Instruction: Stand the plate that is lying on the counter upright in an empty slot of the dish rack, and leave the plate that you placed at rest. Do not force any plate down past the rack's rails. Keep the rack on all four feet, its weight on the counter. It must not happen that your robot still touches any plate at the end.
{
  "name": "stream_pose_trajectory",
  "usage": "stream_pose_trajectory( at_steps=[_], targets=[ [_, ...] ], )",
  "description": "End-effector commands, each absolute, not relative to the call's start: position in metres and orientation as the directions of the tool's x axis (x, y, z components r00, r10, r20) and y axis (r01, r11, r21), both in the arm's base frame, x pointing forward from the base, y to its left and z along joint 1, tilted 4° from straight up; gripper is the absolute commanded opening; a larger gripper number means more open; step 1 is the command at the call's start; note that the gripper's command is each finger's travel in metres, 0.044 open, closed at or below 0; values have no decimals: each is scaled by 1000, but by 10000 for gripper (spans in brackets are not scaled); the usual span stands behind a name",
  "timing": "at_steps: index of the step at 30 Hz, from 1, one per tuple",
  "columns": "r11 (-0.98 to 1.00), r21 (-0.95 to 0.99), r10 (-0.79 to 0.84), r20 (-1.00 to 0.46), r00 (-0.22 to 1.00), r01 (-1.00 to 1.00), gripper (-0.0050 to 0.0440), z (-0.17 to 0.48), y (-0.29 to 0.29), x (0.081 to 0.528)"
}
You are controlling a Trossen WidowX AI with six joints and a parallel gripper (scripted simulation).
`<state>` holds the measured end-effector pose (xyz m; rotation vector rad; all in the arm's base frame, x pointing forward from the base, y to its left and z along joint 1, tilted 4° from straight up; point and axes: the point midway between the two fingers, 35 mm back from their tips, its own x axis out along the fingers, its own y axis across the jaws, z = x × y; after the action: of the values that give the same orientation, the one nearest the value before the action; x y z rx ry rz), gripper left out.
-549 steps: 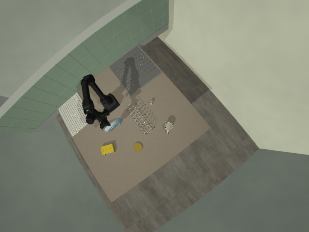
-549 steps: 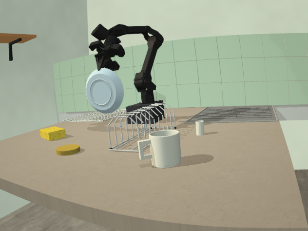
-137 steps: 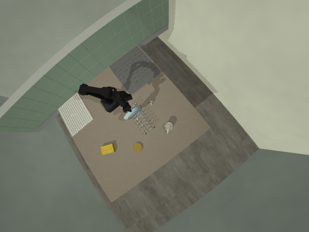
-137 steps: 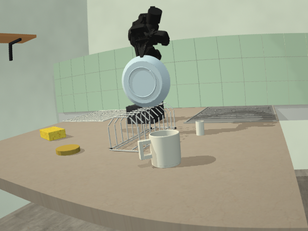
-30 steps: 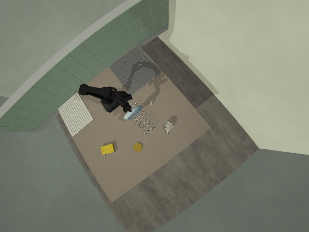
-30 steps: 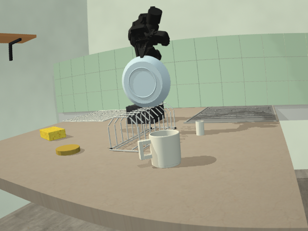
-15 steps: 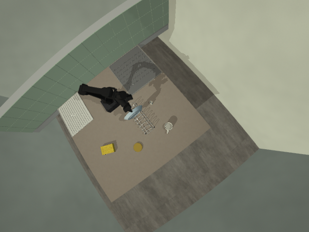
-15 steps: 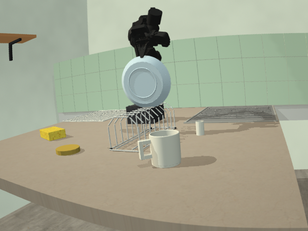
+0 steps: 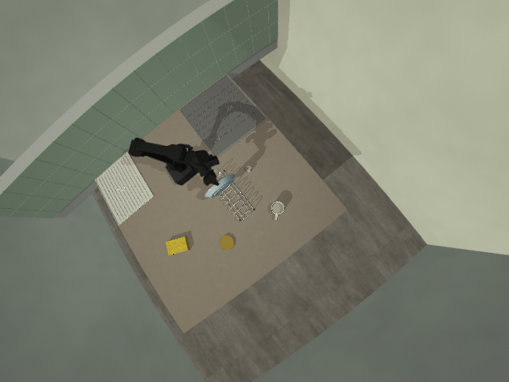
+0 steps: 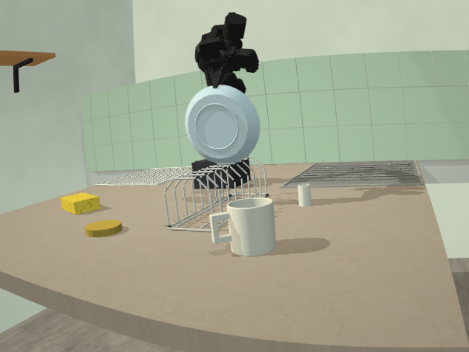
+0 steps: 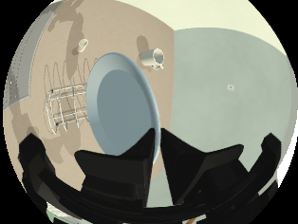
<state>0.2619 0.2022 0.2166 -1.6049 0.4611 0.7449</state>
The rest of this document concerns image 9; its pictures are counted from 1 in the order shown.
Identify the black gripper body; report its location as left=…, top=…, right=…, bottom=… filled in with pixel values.
left=194, top=164, right=217, bottom=186

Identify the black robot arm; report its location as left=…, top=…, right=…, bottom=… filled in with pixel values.
left=128, top=138, right=220, bottom=172

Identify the beige ribbed draining mat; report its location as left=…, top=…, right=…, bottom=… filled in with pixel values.
left=95, top=152, right=154, bottom=226

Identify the yellow sponge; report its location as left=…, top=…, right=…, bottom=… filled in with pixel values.
left=166, top=236, right=190, bottom=255

